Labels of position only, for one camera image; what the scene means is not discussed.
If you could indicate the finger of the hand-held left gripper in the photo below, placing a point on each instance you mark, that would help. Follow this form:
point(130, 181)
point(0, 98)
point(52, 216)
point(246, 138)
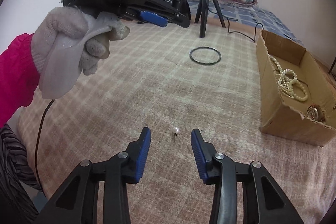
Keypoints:
point(153, 18)
point(181, 20)

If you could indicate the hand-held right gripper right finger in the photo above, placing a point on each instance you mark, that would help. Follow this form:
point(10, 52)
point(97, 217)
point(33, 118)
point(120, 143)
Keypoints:
point(199, 155)

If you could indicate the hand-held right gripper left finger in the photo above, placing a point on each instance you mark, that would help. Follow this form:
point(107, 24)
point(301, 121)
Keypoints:
point(143, 155)

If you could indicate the pearl earring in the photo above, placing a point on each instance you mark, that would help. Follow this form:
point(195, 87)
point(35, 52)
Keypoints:
point(174, 130)

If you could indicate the cardboard box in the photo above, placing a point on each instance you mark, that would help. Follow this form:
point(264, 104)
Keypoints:
point(283, 129)

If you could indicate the person's left forearm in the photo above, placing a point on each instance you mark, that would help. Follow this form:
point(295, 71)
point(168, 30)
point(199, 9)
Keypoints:
point(15, 69)

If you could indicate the person's left hand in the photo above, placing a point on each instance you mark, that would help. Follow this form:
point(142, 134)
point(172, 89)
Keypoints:
point(65, 22)

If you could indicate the black tripod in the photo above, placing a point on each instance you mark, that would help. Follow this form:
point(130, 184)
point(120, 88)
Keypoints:
point(202, 24)

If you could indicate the black bangle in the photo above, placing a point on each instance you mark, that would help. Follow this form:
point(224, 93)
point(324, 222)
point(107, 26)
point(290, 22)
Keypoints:
point(190, 55)

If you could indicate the blue patterned bedsheet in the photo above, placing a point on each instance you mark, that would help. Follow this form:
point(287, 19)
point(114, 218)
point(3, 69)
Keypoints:
point(262, 16)

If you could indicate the striped dark clothing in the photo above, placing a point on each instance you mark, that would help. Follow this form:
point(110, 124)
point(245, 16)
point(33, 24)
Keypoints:
point(13, 174)

